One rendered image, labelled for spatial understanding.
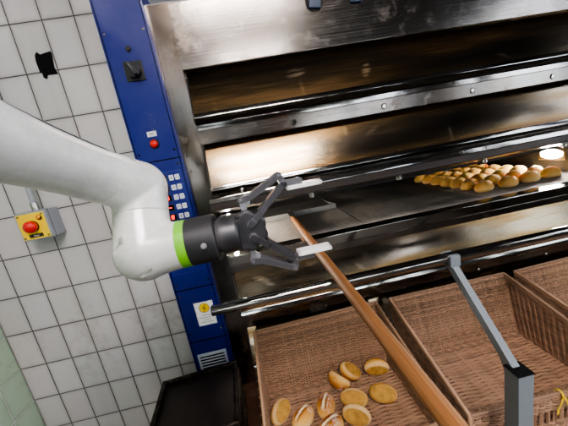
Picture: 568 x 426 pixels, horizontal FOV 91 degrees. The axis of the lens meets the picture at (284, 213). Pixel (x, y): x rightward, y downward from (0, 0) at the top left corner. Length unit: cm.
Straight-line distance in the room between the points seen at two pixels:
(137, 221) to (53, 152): 17
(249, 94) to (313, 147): 31
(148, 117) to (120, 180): 61
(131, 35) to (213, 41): 26
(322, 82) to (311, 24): 20
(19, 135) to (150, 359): 114
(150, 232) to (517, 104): 146
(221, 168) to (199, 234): 60
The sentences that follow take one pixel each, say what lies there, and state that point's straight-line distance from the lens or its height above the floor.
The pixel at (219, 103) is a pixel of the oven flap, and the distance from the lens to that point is 110.
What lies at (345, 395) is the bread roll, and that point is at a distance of 126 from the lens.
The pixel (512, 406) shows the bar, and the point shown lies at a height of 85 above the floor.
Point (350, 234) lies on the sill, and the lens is 121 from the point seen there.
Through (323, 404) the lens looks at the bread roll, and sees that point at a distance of 124.
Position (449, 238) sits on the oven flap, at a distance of 145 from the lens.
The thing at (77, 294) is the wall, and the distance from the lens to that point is 139.
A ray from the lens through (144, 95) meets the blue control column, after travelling 114.
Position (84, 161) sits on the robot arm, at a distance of 51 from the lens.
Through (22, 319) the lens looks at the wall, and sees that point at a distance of 154.
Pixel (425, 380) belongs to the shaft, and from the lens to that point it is 51.
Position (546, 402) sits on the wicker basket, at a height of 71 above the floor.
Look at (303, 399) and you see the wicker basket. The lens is 134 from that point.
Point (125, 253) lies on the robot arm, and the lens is 56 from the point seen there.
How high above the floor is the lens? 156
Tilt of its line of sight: 12 degrees down
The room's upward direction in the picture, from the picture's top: 10 degrees counter-clockwise
